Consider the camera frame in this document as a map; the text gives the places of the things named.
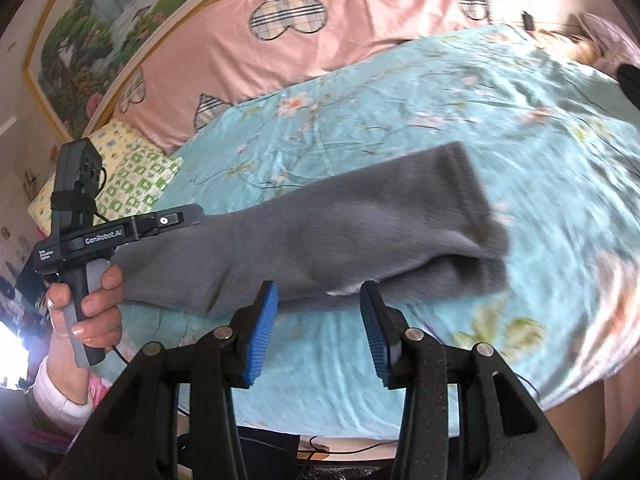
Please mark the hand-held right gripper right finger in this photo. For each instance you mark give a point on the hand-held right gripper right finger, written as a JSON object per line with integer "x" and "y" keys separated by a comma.
{"x": 376, "y": 332}

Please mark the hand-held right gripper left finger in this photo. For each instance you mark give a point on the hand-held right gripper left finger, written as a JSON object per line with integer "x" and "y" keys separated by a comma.
{"x": 261, "y": 336}

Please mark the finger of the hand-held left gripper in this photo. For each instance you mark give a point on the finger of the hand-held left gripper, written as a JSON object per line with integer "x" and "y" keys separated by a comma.
{"x": 167, "y": 220}

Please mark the grey sock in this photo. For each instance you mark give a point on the grey sock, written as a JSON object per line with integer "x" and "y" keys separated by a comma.
{"x": 320, "y": 240}

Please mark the person's left forearm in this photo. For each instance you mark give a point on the person's left forearm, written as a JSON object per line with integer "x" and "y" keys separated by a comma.
{"x": 52, "y": 390}

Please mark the person's left hand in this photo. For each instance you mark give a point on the person's left hand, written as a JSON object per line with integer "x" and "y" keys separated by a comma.
{"x": 95, "y": 310}

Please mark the green checkered pillow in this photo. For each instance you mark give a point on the green checkered pillow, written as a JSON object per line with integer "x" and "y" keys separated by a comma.
{"x": 112, "y": 175}

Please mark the light blue floral bedsheet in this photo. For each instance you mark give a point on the light blue floral bedsheet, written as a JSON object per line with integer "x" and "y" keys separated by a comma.
{"x": 390, "y": 210}

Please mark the pink heart-pattern pillow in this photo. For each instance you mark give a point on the pink heart-pattern pillow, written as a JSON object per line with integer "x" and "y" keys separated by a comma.
{"x": 280, "y": 40}

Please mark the landscape wall picture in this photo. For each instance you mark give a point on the landscape wall picture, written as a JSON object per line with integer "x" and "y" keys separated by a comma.
{"x": 100, "y": 30}

